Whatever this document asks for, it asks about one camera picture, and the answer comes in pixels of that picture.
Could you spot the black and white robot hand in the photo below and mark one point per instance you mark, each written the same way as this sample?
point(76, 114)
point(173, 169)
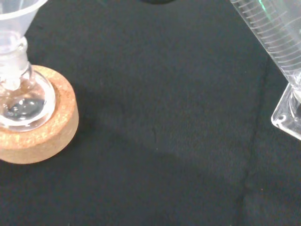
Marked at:
point(158, 1)

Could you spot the black bench cloth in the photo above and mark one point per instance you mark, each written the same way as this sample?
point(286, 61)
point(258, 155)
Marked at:
point(164, 117)

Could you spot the clear plastic funnel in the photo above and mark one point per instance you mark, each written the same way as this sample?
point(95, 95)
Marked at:
point(16, 14)

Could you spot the round-bottom glass flask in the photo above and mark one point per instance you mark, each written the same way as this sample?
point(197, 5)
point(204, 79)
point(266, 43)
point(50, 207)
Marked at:
point(35, 103)

